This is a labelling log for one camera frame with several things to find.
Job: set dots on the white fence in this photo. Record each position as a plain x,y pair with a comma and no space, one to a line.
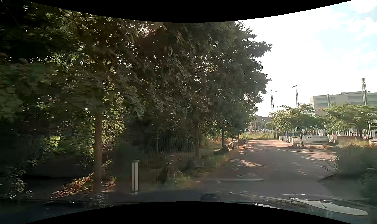
309,139

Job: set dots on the overgrown bushes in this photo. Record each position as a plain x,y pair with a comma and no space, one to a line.
362,168

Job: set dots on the grass verge with leaves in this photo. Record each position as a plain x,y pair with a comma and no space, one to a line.
188,168

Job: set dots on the lattice pylon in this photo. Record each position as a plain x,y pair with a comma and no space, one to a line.
364,91
272,101
297,95

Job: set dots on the blue parking sign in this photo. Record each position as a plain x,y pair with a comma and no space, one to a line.
299,129

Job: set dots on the row of boulders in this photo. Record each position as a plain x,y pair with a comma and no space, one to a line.
222,150

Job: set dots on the small green tree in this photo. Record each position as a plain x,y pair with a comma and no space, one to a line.
292,119
351,116

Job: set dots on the pale large building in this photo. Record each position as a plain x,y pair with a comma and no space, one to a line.
350,99

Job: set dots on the distant brown building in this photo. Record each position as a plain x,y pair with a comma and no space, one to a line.
260,123

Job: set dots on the car's own bonnet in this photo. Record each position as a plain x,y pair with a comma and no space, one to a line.
176,197

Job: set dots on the row of trees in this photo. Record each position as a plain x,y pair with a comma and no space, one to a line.
145,77

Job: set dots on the grey asphalt road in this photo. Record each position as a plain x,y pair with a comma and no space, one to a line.
269,168

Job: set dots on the white marker post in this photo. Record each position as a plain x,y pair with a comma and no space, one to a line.
134,175

